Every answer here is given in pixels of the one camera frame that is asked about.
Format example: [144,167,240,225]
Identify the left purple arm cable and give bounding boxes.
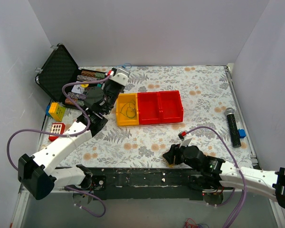
[6,75,112,217]

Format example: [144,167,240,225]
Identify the black poker chip case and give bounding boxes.
[35,44,106,109]

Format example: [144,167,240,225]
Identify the red double plastic bin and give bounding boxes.
[137,90,184,125]

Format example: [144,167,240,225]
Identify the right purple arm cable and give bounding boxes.
[184,125,248,228]

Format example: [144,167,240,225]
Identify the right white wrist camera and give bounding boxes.
[178,131,192,147]

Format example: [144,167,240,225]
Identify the yellow blue toy block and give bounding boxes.
[46,102,66,122]

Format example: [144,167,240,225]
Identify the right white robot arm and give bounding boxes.
[163,144,285,209]

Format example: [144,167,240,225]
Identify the yellow plastic bin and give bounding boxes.
[116,93,139,126]

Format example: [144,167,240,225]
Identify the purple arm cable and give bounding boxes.
[184,125,248,228]
[6,75,112,217]

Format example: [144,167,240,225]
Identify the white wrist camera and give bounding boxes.
[109,67,130,86]
[178,131,192,147]

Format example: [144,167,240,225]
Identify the black microphone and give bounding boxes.
[225,107,241,148]

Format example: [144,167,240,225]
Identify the small blue block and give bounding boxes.
[238,129,247,139]

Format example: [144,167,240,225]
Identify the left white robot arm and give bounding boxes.
[18,76,128,200]

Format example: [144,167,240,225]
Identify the blue cable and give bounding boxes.
[116,62,137,119]

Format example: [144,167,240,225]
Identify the aluminium frame rail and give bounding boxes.
[10,186,64,228]

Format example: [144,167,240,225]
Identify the red blue loose wires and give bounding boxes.
[184,218,209,228]

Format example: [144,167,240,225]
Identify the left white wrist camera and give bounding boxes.
[109,67,130,86]

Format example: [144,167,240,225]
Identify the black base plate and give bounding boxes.
[64,167,236,201]

